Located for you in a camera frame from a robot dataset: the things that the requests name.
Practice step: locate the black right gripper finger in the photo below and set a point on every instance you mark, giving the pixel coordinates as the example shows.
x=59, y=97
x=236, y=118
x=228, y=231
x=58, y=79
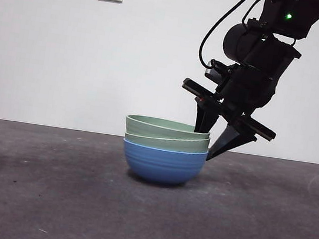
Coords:
x=227, y=141
x=204, y=120

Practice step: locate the pale green ribbed bowl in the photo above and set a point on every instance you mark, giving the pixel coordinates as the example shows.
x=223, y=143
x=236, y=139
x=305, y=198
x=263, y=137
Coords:
x=168, y=144
x=158, y=128

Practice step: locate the blue ribbed bowl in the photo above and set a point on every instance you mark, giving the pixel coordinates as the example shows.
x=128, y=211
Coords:
x=162, y=164

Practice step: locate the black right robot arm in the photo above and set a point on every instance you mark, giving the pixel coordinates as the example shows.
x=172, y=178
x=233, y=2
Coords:
x=296, y=14

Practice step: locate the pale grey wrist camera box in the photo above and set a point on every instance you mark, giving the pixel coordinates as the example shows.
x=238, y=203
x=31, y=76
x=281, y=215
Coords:
x=212, y=69

